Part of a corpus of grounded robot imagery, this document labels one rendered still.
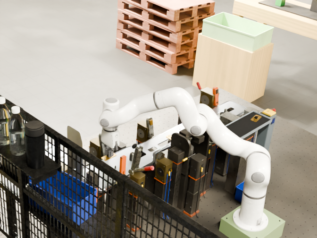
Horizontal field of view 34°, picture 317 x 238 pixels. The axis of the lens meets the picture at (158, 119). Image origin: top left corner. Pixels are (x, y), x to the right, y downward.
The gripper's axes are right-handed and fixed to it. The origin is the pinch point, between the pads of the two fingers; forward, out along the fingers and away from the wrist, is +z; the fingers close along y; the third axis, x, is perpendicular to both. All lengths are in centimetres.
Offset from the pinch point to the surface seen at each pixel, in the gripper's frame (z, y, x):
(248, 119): -8, -36, -77
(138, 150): -13.0, -22.5, 1.5
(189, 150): -5.7, -32.1, -27.8
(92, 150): 8.6, 16.9, -2.6
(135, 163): -4.6, -21.2, 1.5
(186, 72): 108, 191, -305
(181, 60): 94, 199, -305
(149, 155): 7.5, -8.2, -23.2
